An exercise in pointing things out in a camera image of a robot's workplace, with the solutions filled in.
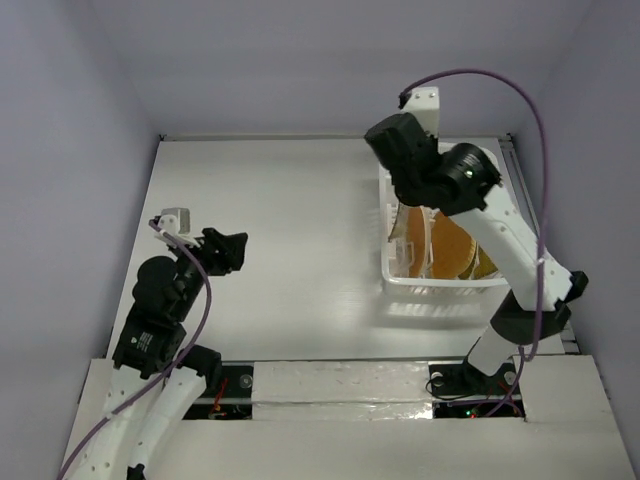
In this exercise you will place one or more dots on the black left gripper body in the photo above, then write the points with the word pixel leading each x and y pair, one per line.
pixel 208 256

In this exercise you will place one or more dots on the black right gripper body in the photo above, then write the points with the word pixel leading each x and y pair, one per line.
pixel 400 167

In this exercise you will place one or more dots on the round orange woven plate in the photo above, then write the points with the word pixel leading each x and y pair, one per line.
pixel 418 239

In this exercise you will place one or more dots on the square woven bamboo plate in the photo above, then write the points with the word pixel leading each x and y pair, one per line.
pixel 400 224

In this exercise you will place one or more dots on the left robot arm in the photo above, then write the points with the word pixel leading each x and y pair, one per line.
pixel 158 371

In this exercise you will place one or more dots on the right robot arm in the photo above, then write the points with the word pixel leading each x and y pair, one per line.
pixel 465 185

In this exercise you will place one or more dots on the white plastic dish rack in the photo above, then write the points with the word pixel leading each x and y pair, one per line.
pixel 396 257

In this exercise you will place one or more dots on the middle orange woven plate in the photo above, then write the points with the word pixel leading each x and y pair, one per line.
pixel 454 250

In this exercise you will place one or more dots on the yellow woven fan plate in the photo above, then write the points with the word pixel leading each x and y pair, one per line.
pixel 483 267

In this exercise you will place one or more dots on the silver foil covered panel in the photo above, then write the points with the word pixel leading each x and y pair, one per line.
pixel 341 391

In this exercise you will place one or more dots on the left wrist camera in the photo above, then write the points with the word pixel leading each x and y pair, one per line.
pixel 173 225

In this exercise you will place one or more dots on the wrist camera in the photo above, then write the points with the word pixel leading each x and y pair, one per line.
pixel 173 225
pixel 424 104

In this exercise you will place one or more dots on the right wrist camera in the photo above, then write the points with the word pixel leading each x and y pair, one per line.
pixel 424 104

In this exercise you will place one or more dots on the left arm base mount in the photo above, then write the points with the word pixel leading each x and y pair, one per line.
pixel 230 399

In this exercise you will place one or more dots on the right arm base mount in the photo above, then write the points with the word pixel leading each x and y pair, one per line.
pixel 457 380

